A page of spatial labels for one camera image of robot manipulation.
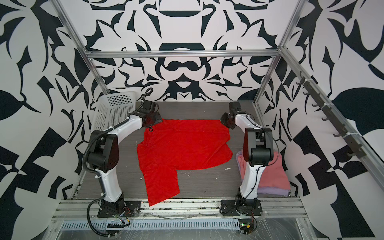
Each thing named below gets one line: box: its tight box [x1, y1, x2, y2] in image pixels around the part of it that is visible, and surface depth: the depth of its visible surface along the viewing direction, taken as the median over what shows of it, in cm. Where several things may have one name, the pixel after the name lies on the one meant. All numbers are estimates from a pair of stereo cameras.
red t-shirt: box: [137, 119, 233, 207], surface depth 94 cm
